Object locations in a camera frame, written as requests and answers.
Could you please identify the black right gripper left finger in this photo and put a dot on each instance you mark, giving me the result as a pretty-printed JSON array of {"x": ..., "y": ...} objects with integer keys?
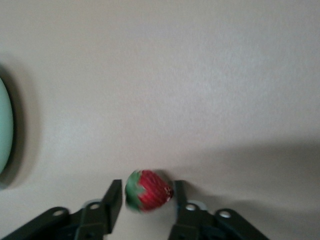
[{"x": 110, "y": 210}]

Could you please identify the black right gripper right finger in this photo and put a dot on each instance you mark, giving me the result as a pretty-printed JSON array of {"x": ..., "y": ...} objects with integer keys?
[{"x": 186, "y": 220}]

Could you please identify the red toy strawberry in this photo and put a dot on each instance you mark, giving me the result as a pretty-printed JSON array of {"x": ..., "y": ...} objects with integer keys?
[{"x": 152, "y": 192}]

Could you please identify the light green round plate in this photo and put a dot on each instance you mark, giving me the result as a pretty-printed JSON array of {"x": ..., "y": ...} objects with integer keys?
[{"x": 5, "y": 125}]

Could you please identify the brown tablecloth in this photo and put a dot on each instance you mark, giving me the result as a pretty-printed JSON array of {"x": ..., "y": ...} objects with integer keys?
[{"x": 175, "y": 87}]

